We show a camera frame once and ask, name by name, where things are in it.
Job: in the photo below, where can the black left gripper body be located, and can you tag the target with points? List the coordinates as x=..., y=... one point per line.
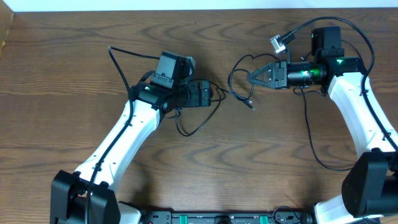
x=205, y=93

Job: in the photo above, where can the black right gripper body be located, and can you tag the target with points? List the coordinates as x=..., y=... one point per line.
x=280, y=74

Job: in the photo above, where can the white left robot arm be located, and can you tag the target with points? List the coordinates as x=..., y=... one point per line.
x=88, y=195

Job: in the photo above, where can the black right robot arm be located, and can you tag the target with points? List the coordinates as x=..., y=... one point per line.
x=369, y=191

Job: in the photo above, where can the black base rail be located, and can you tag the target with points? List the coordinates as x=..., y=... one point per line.
x=282, y=216

